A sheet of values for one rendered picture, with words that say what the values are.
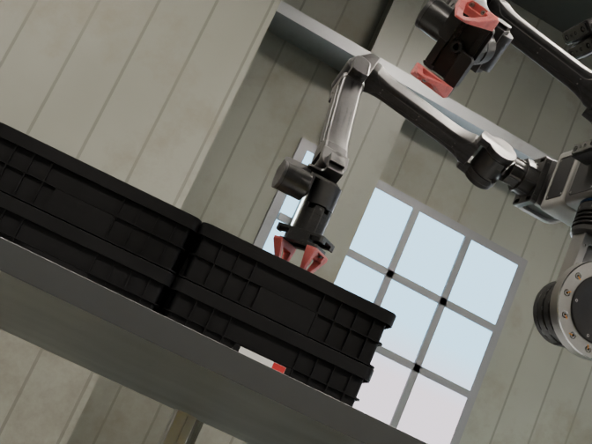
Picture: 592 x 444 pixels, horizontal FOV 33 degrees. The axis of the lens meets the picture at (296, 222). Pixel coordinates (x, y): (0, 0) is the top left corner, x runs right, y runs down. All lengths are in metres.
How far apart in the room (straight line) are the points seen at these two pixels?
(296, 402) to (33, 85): 2.63
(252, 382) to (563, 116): 4.36
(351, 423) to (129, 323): 0.35
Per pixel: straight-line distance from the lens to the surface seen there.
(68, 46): 3.95
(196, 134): 3.95
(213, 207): 4.76
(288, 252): 1.93
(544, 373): 5.39
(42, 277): 1.37
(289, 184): 1.88
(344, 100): 2.17
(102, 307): 1.38
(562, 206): 2.33
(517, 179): 2.41
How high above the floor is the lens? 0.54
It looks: 15 degrees up
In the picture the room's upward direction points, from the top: 24 degrees clockwise
